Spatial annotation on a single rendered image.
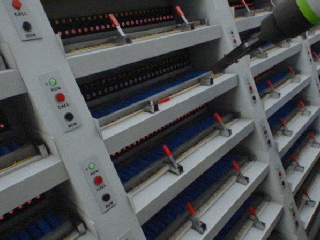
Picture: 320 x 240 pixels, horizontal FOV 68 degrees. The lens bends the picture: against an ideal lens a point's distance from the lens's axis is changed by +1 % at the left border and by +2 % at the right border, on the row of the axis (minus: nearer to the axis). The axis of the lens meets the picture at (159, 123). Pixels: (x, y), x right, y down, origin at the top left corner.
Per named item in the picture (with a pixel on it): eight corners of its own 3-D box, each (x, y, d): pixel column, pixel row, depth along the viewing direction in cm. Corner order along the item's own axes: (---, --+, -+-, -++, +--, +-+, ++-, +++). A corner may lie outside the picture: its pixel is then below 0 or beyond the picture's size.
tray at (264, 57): (300, 50, 134) (303, 24, 128) (249, 79, 97) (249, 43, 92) (264, 51, 148) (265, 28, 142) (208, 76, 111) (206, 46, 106)
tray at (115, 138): (238, 84, 91) (237, 60, 88) (107, 157, 55) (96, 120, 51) (196, 82, 105) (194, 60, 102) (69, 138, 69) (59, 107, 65)
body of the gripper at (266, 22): (283, 39, 56) (250, 59, 63) (296, 34, 61) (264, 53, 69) (267, 12, 56) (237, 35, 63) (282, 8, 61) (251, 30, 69)
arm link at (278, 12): (302, -15, 57) (287, -14, 51) (326, 28, 57) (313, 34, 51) (278, 4, 62) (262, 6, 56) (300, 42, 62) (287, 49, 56)
